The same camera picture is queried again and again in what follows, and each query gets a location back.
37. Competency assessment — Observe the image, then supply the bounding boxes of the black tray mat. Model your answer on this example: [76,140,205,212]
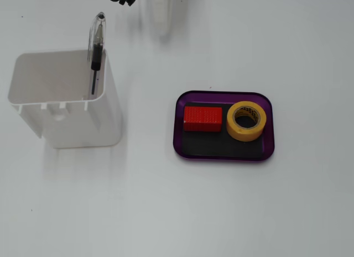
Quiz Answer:
[181,102,263,159]

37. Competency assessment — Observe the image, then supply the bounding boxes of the purple metal tray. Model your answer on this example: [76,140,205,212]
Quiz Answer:
[173,90,276,161]

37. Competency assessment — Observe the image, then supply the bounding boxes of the red textured block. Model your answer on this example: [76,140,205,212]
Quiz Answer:
[183,106,223,133]

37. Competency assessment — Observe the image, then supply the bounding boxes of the white plastic pen holder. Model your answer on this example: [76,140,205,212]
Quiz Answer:
[7,49,123,149]

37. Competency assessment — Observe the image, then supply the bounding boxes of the white fixed gripper finger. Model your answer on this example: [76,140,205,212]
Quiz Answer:
[150,0,174,44]

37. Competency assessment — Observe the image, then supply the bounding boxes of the yellow tape roll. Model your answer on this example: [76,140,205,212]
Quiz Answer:
[226,101,268,142]

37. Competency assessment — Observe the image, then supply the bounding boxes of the clear black ballpoint pen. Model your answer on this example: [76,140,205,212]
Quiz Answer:
[87,11,108,96]

